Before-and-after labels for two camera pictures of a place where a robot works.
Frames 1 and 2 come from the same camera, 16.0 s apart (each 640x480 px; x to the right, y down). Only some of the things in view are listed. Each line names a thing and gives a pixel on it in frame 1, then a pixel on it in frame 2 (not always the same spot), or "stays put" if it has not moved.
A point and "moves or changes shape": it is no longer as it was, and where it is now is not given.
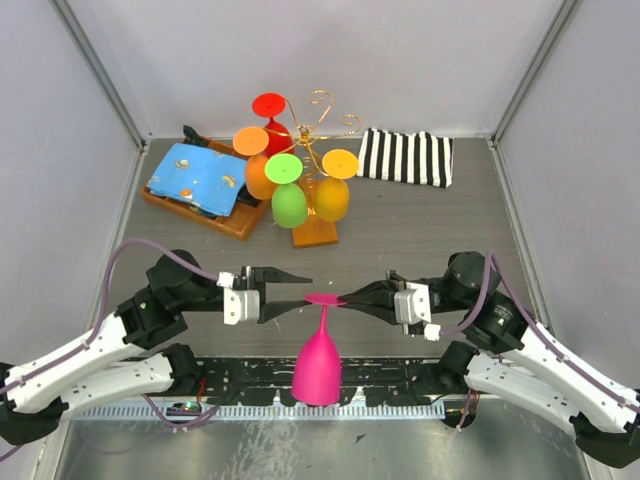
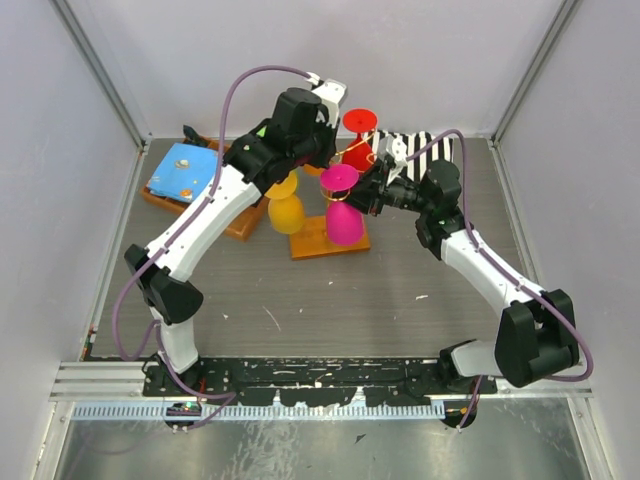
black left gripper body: x=261 y=288 to x=319 y=150
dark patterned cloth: x=194 y=137 stays put
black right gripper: x=377 y=292 to x=371 y=189
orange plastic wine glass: x=252 y=142 moves or changes shape
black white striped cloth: x=419 y=158 stays put
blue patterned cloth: x=200 y=175 stays put
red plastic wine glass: x=271 y=105 moves or changes shape
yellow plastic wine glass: x=332 y=195 to x=286 y=211
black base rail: x=271 y=381 stays put
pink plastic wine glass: x=316 y=374 to x=344 y=224
